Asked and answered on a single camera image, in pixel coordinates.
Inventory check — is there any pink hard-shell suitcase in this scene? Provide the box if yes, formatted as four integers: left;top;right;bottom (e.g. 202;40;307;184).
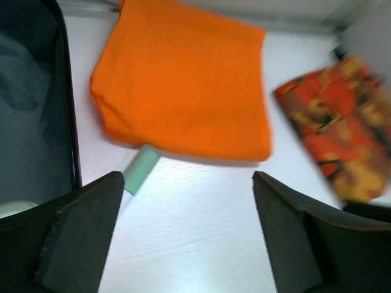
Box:
1;1;81;217

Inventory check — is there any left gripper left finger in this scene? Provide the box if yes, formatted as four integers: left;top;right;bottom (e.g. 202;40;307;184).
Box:
1;172;124;292

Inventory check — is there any pale green cylinder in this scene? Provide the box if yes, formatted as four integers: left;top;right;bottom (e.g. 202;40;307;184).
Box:
123;145;160;196

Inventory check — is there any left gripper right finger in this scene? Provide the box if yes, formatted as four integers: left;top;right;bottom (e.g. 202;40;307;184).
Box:
252;172;390;292

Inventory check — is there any orange camouflage garment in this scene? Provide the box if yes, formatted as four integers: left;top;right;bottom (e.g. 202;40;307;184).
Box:
274;57;390;203

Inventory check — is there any orange cloth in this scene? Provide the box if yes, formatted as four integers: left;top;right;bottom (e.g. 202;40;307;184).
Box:
89;1;272;162

